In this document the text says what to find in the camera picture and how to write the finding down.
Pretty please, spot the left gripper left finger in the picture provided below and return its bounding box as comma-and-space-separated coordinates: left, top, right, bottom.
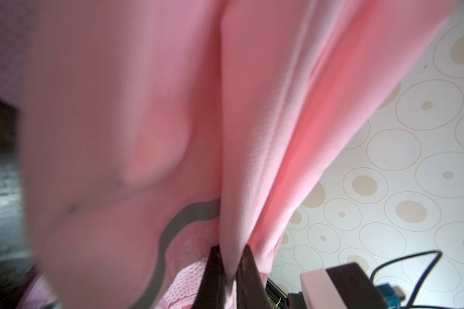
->
192, 246, 227, 309

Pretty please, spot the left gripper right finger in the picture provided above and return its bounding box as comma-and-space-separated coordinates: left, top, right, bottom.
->
236, 245, 271, 309

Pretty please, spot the pink backpack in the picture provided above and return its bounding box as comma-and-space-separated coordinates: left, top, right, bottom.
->
0, 1, 454, 308

